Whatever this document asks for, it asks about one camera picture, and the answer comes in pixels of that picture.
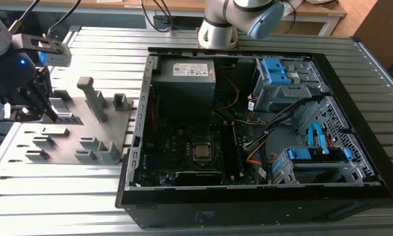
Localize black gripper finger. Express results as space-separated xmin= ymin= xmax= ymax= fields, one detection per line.
xmin=0 ymin=89 xmax=46 ymax=123
xmin=31 ymin=67 xmax=59 ymax=123

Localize black RAM slot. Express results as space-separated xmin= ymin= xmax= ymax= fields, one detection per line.
xmin=228 ymin=121 xmax=236 ymax=179
xmin=222 ymin=121 xmax=230 ymax=179

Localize grey parts rack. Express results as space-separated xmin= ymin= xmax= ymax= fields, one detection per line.
xmin=23 ymin=76 xmax=134 ymax=166

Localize grey power supply unit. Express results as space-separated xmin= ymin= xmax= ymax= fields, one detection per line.
xmin=152 ymin=58 xmax=218 ymax=116

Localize dark green motherboard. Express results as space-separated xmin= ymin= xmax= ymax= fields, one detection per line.
xmin=140 ymin=118 xmax=260 ymax=186

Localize silver CPU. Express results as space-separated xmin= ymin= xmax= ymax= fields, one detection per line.
xmin=194 ymin=144 xmax=214 ymax=159

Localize CPU socket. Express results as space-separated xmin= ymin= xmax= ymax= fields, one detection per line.
xmin=190 ymin=139 xmax=218 ymax=166

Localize black graphics card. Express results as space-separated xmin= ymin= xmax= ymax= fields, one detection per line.
xmin=175 ymin=171 xmax=224 ymax=186

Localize blue disk carrier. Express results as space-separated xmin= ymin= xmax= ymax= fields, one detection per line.
xmin=271 ymin=161 xmax=283 ymax=177
xmin=262 ymin=57 xmax=291 ymax=85

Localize tall grey drive cage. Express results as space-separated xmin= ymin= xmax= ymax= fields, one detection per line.
xmin=252 ymin=58 xmax=328 ymax=118

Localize black PC case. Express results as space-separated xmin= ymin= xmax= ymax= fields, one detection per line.
xmin=115 ymin=46 xmax=393 ymax=229

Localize hard disk in blue carrier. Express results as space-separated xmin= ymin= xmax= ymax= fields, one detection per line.
xmin=287 ymin=146 xmax=354 ymax=163

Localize low grey drive cage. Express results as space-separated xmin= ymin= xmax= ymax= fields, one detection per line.
xmin=271 ymin=147 xmax=364 ymax=185

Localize brown wooden cabinet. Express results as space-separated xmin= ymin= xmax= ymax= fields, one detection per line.
xmin=331 ymin=0 xmax=393 ymax=70

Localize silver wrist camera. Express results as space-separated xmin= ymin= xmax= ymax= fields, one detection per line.
xmin=40 ymin=45 xmax=74 ymax=67

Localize camera mounting bracket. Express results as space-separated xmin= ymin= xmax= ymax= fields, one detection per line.
xmin=11 ymin=33 xmax=71 ymax=54

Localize black cable brown plug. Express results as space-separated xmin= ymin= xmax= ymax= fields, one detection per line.
xmin=9 ymin=0 xmax=42 ymax=34

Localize black camera cable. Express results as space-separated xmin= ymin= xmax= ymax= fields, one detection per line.
xmin=47 ymin=0 xmax=83 ymax=39

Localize thin red wire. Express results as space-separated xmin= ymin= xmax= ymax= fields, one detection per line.
xmin=150 ymin=97 xmax=159 ymax=132

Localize wooden desk white frame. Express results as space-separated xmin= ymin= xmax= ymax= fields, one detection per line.
xmin=0 ymin=0 xmax=348 ymax=37

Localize black hanging cable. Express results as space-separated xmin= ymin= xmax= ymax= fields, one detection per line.
xmin=140 ymin=0 xmax=176 ymax=33

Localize yellow wire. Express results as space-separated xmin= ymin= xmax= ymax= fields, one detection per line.
xmin=212 ymin=75 xmax=240 ymax=111

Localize orange wire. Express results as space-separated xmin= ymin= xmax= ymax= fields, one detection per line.
xmin=247 ymin=145 xmax=267 ymax=165

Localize black cable bundle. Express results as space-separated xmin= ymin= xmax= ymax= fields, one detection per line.
xmin=244 ymin=95 xmax=326 ymax=150

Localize blue data wire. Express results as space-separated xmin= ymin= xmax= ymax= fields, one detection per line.
xmin=308 ymin=122 xmax=331 ymax=154

